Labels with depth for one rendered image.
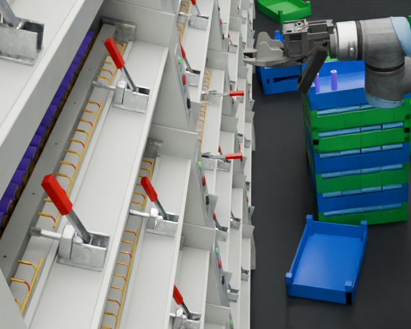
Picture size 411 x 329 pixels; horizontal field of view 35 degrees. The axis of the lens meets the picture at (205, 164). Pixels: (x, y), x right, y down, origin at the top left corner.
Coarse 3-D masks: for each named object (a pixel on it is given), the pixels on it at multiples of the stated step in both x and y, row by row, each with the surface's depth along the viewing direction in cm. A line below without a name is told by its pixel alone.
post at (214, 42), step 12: (216, 0) 167; (216, 12) 164; (216, 24) 166; (216, 36) 168; (216, 48) 170; (228, 96) 177; (228, 108) 180; (240, 168) 192; (252, 240) 214; (252, 252) 210; (252, 264) 213
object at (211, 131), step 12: (216, 60) 171; (216, 72) 171; (204, 84) 164; (216, 84) 166; (204, 108) 155; (216, 108) 156; (216, 120) 152; (204, 132) 147; (216, 132) 148; (204, 144) 142; (216, 144) 144; (204, 168) 135; (216, 168) 136
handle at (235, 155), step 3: (210, 153) 134; (228, 153) 135; (231, 153) 135; (234, 153) 135; (237, 153) 134; (240, 153) 134; (207, 156) 135; (210, 156) 135; (213, 156) 135; (216, 156) 135; (219, 156) 135; (222, 156) 135; (225, 156) 134; (228, 156) 134; (231, 156) 134; (234, 156) 134; (237, 156) 134; (240, 156) 134; (213, 159) 135
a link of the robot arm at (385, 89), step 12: (408, 60) 154; (372, 72) 152; (384, 72) 150; (396, 72) 150; (408, 72) 153; (372, 84) 154; (384, 84) 152; (396, 84) 152; (408, 84) 154; (372, 96) 155; (384, 96) 154; (396, 96) 154; (384, 108) 156
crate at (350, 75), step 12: (336, 60) 210; (324, 72) 212; (348, 72) 212; (360, 72) 211; (312, 84) 194; (324, 84) 209; (348, 84) 206; (360, 84) 205; (312, 96) 195; (324, 96) 195; (336, 96) 195; (348, 96) 195; (360, 96) 195; (408, 96) 195; (312, 108) 197
